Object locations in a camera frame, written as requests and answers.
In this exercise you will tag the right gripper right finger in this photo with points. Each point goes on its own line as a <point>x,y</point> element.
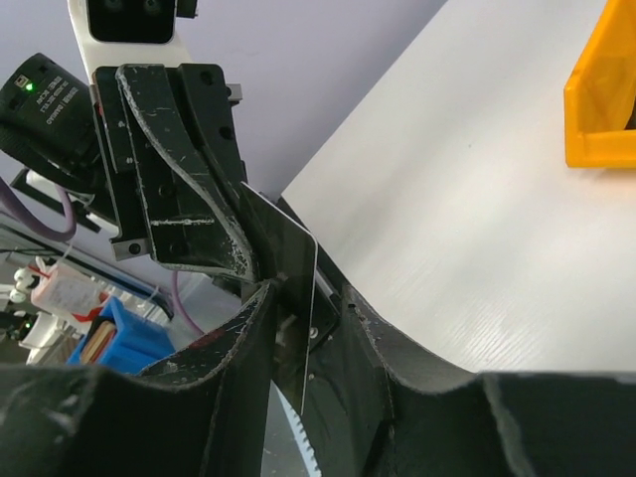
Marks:
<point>420,409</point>

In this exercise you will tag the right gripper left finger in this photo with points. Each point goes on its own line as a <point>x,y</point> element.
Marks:
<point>215,393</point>

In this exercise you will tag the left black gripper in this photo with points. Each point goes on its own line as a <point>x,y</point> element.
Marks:
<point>149,164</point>

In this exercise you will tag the black credit card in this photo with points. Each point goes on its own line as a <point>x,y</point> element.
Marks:
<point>287,256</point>

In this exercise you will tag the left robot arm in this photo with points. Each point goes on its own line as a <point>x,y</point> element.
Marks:
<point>149,149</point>

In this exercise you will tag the blue storage box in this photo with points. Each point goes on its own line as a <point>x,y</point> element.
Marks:
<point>121,340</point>

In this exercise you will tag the yellow plastic bin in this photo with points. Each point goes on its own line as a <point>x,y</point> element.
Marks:
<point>599,95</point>

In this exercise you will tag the grey cable duct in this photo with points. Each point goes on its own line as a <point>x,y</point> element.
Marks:
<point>305,448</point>

